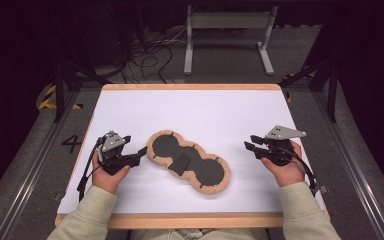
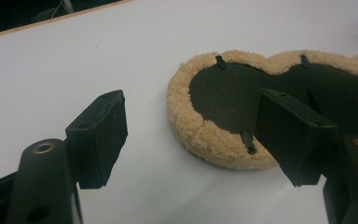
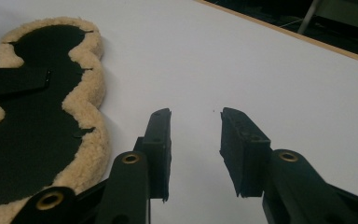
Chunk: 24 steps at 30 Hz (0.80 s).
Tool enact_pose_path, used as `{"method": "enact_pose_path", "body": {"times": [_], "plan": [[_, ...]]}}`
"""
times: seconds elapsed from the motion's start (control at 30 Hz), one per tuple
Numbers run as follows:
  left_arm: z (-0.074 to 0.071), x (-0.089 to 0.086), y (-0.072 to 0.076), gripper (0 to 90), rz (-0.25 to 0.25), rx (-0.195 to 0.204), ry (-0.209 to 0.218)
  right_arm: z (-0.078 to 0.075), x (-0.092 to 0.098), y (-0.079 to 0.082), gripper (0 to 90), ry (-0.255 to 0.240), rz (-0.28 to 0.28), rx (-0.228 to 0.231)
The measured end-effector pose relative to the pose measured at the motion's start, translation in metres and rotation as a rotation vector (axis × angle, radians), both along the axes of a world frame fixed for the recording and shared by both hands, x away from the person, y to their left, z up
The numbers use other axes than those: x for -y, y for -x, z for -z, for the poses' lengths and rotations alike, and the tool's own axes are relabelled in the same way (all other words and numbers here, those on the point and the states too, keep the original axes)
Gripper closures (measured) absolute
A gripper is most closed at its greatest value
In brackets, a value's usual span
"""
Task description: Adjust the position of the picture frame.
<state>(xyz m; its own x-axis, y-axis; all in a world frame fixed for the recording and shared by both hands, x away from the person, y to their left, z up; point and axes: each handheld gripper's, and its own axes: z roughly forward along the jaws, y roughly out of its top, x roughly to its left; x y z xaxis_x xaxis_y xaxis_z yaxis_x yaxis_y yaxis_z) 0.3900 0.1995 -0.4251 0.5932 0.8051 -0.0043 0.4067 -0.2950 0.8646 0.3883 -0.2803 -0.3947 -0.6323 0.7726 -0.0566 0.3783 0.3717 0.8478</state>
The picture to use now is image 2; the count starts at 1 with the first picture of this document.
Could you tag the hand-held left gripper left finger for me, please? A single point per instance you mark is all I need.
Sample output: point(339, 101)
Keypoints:
point(96, 140)

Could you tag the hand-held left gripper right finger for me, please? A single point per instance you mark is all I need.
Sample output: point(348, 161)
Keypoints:
point(292, 140)

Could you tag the tan fleece cover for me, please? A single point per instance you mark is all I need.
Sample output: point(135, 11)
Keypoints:
point(192, 130)

